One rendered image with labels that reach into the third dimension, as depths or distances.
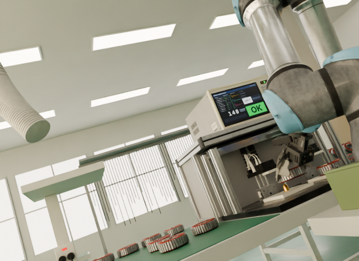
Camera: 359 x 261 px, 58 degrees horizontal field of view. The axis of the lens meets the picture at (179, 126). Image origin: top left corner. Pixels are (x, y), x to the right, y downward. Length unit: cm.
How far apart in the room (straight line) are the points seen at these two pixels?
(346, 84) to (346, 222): 28
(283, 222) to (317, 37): 55
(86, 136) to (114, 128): 67
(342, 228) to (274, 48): 44
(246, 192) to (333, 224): 85
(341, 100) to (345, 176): 16
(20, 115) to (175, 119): 653
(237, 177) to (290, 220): 56
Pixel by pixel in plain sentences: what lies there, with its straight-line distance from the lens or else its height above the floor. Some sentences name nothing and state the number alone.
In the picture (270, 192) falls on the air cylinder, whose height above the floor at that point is 79.
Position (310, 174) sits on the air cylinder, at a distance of 161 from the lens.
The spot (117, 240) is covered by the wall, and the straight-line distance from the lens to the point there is 757.
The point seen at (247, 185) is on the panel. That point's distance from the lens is 158.
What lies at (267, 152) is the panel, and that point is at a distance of 167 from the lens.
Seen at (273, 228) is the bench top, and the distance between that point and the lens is 102.
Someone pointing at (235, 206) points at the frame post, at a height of 80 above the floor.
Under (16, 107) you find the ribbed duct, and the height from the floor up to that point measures 173.
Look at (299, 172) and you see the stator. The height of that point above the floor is 83.
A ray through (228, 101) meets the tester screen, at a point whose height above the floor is 124.
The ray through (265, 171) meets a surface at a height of 88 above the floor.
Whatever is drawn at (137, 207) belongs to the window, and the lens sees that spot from 764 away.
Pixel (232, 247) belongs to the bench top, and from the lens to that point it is 96.
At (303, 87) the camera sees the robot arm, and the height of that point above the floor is 102.
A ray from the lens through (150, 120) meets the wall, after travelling 817.
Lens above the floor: 88
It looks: 13 degrees up
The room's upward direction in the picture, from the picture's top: 21 degrees counter-clockwise
